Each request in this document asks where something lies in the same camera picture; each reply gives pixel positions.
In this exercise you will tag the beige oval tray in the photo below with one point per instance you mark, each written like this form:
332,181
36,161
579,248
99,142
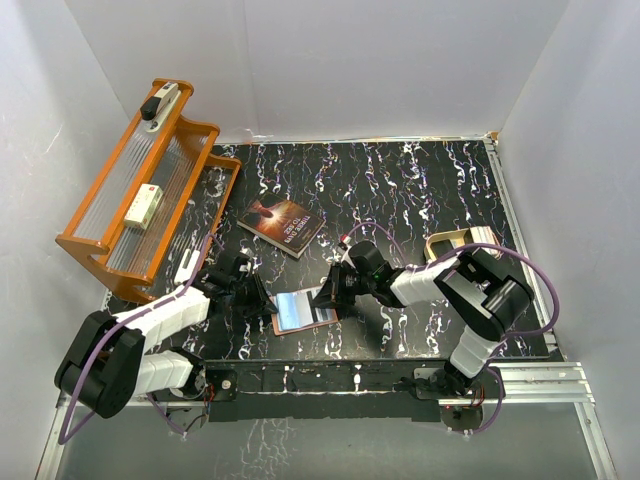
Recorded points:
438,244

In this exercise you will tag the orange wooden shelf rack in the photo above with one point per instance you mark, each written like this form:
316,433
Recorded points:
123,229

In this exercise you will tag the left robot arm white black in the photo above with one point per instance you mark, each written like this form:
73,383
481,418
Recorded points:
110,360

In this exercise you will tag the black white stapler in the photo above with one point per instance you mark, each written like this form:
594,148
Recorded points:
156,109

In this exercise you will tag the dark paperback book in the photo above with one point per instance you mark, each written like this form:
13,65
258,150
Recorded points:
282,223

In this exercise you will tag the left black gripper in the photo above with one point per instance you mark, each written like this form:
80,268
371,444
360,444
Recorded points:
261,304

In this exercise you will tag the small white green box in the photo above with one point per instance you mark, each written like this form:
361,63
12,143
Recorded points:
143,206

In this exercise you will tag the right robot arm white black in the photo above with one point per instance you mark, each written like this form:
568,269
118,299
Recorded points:
487,295

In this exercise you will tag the stack of credit cards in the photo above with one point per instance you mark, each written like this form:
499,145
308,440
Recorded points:
484,235

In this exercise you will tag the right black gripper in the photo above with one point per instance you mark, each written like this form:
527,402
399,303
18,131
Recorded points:
331,293

